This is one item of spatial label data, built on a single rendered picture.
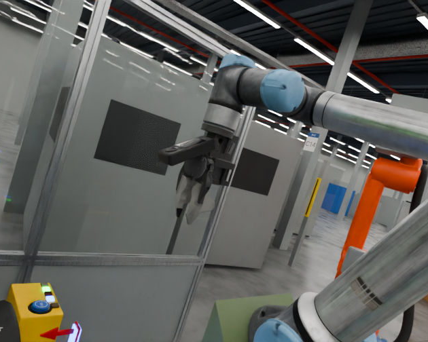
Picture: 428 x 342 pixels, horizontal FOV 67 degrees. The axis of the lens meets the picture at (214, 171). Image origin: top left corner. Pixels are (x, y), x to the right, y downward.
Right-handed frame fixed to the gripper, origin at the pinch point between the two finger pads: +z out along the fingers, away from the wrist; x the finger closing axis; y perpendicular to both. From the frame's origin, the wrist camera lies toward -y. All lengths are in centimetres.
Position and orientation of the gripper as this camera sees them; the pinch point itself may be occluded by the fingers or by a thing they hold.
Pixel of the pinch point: (182, 214)
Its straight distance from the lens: 70.5
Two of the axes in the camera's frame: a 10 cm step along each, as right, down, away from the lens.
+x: -6.1, -2.5, 7.5
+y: 7.3, 1.9, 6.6
